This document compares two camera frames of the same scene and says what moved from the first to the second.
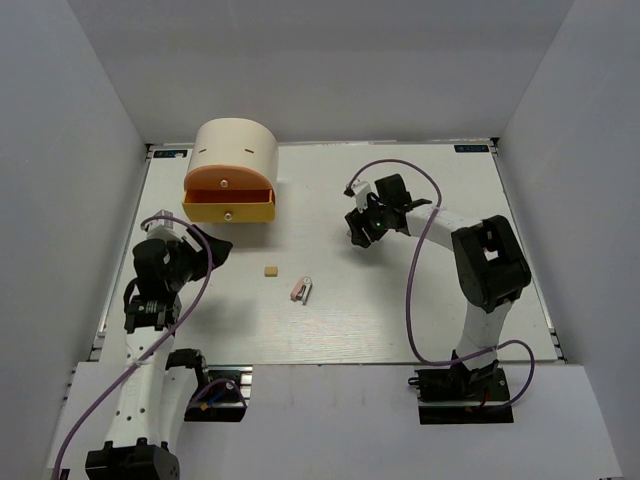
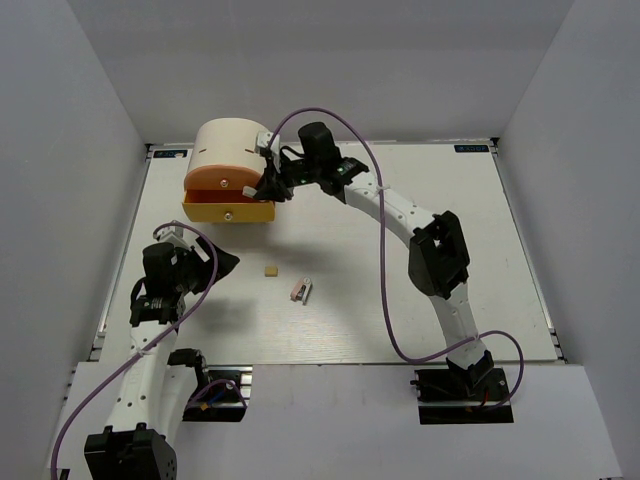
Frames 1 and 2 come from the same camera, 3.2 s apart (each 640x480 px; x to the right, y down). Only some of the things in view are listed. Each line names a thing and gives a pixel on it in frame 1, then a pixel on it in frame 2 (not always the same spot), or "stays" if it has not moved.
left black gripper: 220,249 → 207,267
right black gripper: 358,221 → 267,186
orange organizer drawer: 228,178 stays
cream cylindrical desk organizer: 241,142 stays
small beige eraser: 271,271 stays
